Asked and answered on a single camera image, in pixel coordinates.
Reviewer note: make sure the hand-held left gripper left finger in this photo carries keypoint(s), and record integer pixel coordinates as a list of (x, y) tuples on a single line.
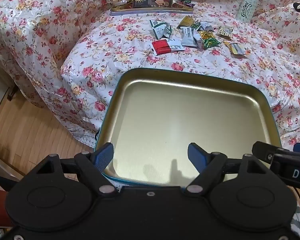
[(103, 156)]

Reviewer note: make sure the small white snack packet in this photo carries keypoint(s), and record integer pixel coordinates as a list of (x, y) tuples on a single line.
[(206, 26)]

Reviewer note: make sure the white bottle with green cap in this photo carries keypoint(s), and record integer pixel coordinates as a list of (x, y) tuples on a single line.
[(247, 5)]

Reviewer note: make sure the green wrapped candy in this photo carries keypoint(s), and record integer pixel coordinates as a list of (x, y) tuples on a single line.
[(210, 43)]

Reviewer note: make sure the yellow and green snack packet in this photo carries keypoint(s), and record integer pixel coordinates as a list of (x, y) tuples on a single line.
[(186, 22)]

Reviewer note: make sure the gold candy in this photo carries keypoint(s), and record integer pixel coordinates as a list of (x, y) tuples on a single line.
[(206, 35)]

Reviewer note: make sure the floral bed sheet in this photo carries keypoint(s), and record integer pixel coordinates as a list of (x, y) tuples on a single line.
[(115, 42)]

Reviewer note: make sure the white and blue snack packet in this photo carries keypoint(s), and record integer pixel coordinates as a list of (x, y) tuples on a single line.
[(188, 36)]

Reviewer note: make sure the small printed snack packet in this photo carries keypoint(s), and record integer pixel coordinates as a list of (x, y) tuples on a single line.
[(225, 31)]

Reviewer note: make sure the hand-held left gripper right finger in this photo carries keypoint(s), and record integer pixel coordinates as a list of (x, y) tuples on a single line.
[(196, 158)]

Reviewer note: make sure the gold tin lid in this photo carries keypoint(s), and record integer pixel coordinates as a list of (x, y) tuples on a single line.
[(177, 115)]

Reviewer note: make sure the black cracker packet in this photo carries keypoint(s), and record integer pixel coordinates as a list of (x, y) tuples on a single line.
[(145, 1)]

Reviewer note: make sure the red and white snack packet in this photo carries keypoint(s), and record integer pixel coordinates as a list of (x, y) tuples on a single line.
[(162, 46)]

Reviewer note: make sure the gold and silver wrapper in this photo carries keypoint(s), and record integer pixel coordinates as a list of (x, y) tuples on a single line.
[(236, 48)]

